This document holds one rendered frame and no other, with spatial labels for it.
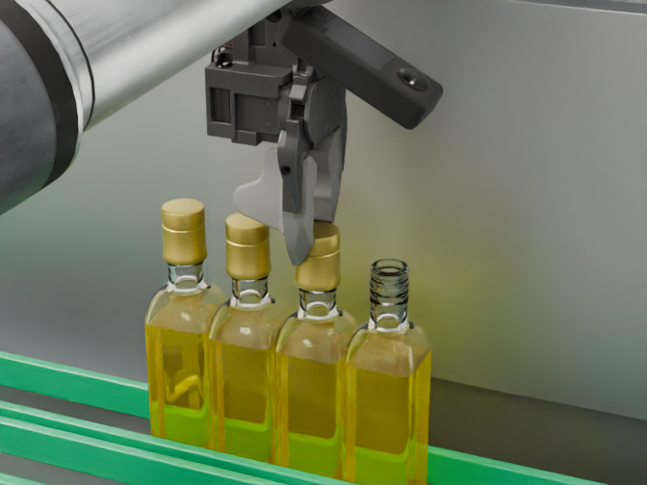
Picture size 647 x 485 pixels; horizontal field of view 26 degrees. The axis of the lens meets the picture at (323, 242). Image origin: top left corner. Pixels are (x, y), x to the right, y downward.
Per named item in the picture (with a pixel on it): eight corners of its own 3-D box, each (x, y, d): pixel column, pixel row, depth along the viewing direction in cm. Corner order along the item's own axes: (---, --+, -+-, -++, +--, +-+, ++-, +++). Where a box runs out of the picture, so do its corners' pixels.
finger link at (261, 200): (242, 253, 107) (246, 136, 104) (313, 267, 105) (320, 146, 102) (223, 265, 104) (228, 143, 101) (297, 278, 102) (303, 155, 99)
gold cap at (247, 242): (278, 265, 110) (277, 214, 109) (260, 283, 107) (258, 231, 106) (237, 258, 112) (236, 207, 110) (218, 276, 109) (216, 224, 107)
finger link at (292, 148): (296, 200, 104) (301, 86, 102) (318, 204, 104) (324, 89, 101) (270, 215, 100) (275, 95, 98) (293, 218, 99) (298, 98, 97)
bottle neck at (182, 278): (211, 278, 114) (209, 224, 112) (194, 293, 111) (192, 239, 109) (178, 272, 115) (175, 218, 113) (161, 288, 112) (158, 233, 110)
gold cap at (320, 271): (348, 275, 108) (348, 224, 107) (330, 294, 105) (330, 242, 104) (305, 268, 110) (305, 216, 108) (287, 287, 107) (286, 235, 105)
